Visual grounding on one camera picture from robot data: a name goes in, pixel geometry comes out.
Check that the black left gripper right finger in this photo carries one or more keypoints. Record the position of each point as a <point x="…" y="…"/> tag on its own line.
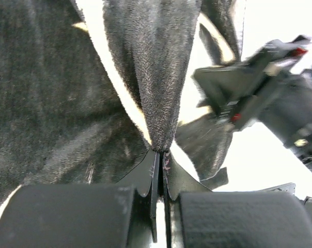
<point x="176" y="181"/>

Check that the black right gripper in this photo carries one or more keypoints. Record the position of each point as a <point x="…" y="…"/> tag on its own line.
<point x="270" y="87"/>

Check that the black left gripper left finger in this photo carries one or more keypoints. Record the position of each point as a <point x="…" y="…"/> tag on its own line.
<point x="144" y="176"/>

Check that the black floral plush pillowcase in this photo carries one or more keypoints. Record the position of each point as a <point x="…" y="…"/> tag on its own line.
<point x="87" y="87"/>

